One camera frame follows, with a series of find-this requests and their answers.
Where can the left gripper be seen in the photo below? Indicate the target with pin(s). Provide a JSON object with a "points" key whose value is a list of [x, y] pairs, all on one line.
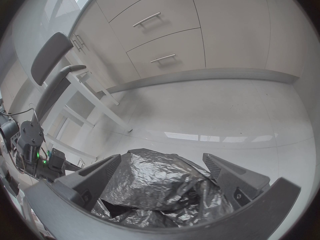
{"points": [[37, 170]]}

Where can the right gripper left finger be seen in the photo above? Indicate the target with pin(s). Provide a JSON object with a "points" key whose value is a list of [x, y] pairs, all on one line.
{"points": [[87, 184]]}

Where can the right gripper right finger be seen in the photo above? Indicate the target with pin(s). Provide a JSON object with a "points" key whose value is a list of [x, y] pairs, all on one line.
{"points": [[237, 184]]}

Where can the black plastic bag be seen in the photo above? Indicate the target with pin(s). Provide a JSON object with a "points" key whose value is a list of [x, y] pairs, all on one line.
{"points": [[155, 181]]}

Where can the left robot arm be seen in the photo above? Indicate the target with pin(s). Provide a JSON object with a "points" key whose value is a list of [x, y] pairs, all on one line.
{"points": [[31, 134]]}

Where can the grey padded white-framed chair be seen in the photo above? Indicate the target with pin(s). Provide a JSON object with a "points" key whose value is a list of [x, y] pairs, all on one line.
{"points": [[50, 56]]}

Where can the beige cabinet with drawers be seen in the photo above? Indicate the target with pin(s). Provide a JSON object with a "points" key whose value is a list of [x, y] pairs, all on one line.
{"points": [[225, 34]]}

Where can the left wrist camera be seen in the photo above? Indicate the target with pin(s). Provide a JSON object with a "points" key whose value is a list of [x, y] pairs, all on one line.
{"points": [[56, 160]]}

